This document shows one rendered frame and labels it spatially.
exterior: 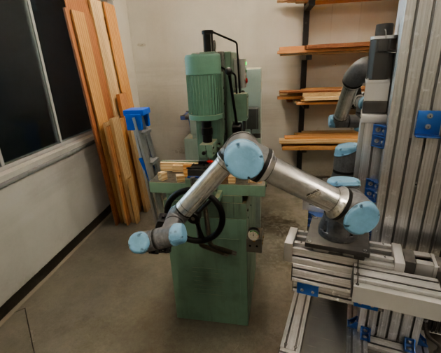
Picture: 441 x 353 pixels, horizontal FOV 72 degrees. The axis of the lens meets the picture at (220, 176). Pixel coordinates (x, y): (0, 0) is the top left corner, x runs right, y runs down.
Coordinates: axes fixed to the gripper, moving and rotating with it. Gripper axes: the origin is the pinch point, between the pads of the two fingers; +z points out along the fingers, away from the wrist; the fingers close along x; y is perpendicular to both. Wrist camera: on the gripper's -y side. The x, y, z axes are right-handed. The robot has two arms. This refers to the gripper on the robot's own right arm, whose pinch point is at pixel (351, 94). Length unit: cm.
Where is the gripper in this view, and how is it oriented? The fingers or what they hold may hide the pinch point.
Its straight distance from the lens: 221.8
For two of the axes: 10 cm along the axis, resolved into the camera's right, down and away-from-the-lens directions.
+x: 9.7, -1.2, -2.0
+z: 1.5, -3.5, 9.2
